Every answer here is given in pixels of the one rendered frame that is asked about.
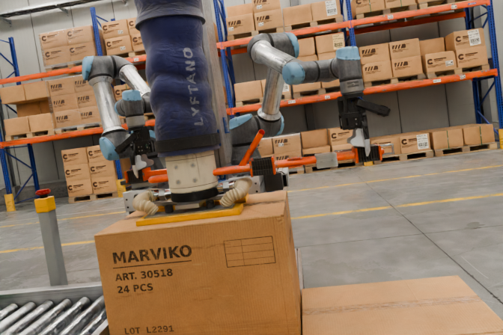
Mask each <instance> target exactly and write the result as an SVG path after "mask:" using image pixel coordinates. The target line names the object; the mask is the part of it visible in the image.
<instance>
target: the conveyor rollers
mask: <svg viewBox="0 0 503 335"><path fill-rule="evenodd" d="M90 304H91V302H90V300H89V298H86V297H84V298H81V299H80V300H79V301H78V302H76V303H75V304H74V305H73V306H72V302H71V300H70V299H67V298H66V299H64V300H63V301H62V302H60V303H59V304H58V305H56V306H55V307H54V304H53V302H52V301H45V302H44V303H43V304H41V305H40V306H39V307H36V305H35V303H33V302H28V303H27V304H26V305H24V306H23V307H21V308H20V309H19V308H18V306H17V305H16V304H11V305H9V306H7V307H5V308H4V309H3V310H1V308H0V335H77V334H78V333H79V332H80V331H81V330H82V329H83V328H84V327H85V326H86V325H87V324H88V323H89V322H90V321H91V320H92V319H93V318H94V317H95V316H96V315H97V314H98V313H99V312H101V311H102V310H103V309H104V308H105V307H106V306H105V301H104V297H103V295H102V296H100V297H99V298H98V299H97V300H96V301H95V302H94V303H93V304H92V305H91V306H90ZM83 311H84V312H83ZM82 312H83V313H82ZM74 319H75V320H74ZM106 319H107V315H106V309H104V310H103V311H102V312H101V313H100V314H99V315H98V316H97V317H96V318H95V319H94V320H93V321H92V322H91V323H90V324H89V325H88V326H87V327H86V328H85V329H84V330H83V331H82V332H81V333H80V334H79V335H91V334H92V333H93V332H94V331H95V330H96V329H97V328H98V327H99V326H100V325H101V324H102V323H103V322H104V321H105V320H106Z"/></svg>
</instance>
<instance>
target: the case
mask: <svg viewBox="0 0 503 335"><path fill-rule="evenodd" d="M242 204H243V210H242V211H241V213H240V215H232V216H226V217H219V218H206V219H199V220H193V221H180V222H173V223H166V224H154V225H147V226H140V227H137V226H136V221H137V220H138V219H140V218H142V217H143V216H145V215H146V214H147V213H145V212H141V211H140V212H139V211H135V212H133V213H132V214H130V215H128V216H126V217H125V218H122V219H121V220H119V221H117V222H116V223H114V224H112V225H111V226H109V227H107V228H105V229H104V230H102V231H100V232H98V233H97V234H95V235H94V241H95V245H96V250H97V259H98V264H99V269H100V278H101V283H102V288H103V297H104V301H105V306H106V315H107V320H108V325H109V334H110V335H301V316H300V287H299V276H298V271H297V264H296V254H295V248H294V242H293V231H292V226H291V219H290V209H289V203H288V197H287V191H274V192H268V193H261V194H249V198H248V200H247V202H246V203H242Z"/></svg>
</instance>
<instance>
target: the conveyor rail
mask: <svg viewBox="0 0 503 335"><path fill-rule="evenodd" d="M102 295H103V288H102V283H101V281H100V282H92V283H77V284H69V285H61V286H46V287H37V288H30V289H15V290H6V291H0V308H1V310H3V309H4V308H5V307H7V306H9V305H11V304H16V305H17V306H18V308H19V309H20V308H21V307H23V306H24V305H26V304H27V303H28V302H33V303H35V305H36V307H39V306H40V305H41V304H43V303H44V302H45V301H52V302H53V304H54V307H55V306H56V305H58V304H59V303H60V302H62V301H63V300H64V299H66V298H67V299H70V300H71V302H72V306H73V305H74V304H75V303H76V302H78V301H79V300H80V299H81V298H84V297H86V298H89V300H90V302H91V304H90V306H91V305H92V304H93V303H94V302H95V301H96V300H97V299H98V298H99V297H100V296H102Z"/></svg>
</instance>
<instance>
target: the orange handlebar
mask: <svg viewBox="0 0 503 335"><path fill-rule="evenodd" d="M354 158H355V153H354V152H353V151H350V152H344V153H337V160H338V161H340V160H347V159H354ZM316 162H317V160H316V158H315V156H309V157H301V156H297V157H290V158H287V159H285V160H278V161H275V168H285V167H288V168H297V167H303V165H309V164H316ZM238 166H239V165H237V166H230V167H219V168H216V169H215V170H213V175H214V176H218V175H225V174H231V173H243V172H249V171H250V167H249V164H248V165H246V166H239V167H238ZM163 174H164V175H163ZM157 175H158V176H157ZM147 176H150V178H149V179H148V182H149V183H158V182H168V174H167V169H161V170H150V171H147Z"/></svg>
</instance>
